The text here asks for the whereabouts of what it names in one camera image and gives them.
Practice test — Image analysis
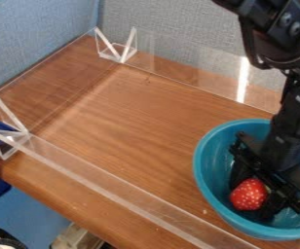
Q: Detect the red strawberry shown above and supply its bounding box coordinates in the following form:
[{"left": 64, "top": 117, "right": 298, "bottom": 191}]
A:
[{"left": 228, "top": 178, "right": 267, "bottom": 211}]

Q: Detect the blue plastic bowl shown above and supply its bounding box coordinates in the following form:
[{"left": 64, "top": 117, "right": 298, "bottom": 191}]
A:
[{"left": 192, "top": 119, "right": 300, "bottom": 241}]

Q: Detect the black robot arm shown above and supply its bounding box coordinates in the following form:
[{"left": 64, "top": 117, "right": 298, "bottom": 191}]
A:
[{"left": 212, "top": 0, "right": 300, "bottom": 220}]

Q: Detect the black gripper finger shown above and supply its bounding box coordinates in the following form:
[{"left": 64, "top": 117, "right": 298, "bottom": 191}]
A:
[
  {"left": 256, "top": 192, "right": 287, "bottom": 221},
  {"left": 228, "top": 153, "right": 254, "bottom": 190}
]

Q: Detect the beige object under table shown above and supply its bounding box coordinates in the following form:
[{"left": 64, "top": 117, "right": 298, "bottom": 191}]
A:
[{"left": 49, "top": 223, "right": 104, "bottom": 249}]

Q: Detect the clear acrylic barrier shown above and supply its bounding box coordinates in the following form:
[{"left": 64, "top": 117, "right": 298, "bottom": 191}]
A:
[{"left": 0, "top": 26, "right": 300, "bottom": 249}]

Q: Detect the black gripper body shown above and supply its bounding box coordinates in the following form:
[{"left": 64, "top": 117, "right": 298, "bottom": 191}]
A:
[{"left": 228, "top": 131, "right": 300, "bottom": 213}]

